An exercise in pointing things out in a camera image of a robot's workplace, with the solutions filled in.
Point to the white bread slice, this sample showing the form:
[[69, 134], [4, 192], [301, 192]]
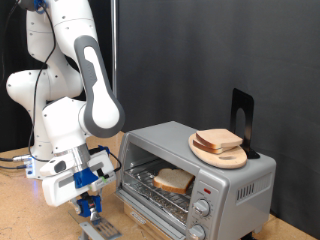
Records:
[[173, 180]]

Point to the silver oven knob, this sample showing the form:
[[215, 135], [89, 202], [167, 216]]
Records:
[[201, 208], [196, 232]]

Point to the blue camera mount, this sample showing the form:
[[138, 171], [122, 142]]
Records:
[[85, 178]]

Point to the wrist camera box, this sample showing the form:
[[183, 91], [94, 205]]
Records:
[[103, 180]]

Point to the black fabric backdrop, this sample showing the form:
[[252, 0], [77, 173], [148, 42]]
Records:
[[10, 33]]

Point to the metal spatula with blue block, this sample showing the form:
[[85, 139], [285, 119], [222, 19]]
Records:
[[88, 205]]

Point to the round wooden board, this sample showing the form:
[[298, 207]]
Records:
[[226, 161]]

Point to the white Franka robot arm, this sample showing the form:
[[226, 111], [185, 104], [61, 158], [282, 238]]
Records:
[[66, 110]]

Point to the grey fabric backdrop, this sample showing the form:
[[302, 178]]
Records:
[[200, 50]]

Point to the silver metal pole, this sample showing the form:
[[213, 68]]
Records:
[[114, 33]]

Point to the black metal bookend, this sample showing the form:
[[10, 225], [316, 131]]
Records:
[[238, 103]]

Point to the silver toaster oven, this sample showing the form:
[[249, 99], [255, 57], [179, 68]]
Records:
[[240, 173]]

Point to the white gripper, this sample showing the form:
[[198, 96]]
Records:
[[60, 190]]

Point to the toasted bread slice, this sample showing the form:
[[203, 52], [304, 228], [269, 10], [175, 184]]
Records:
[[203, 147], [218, 138]]

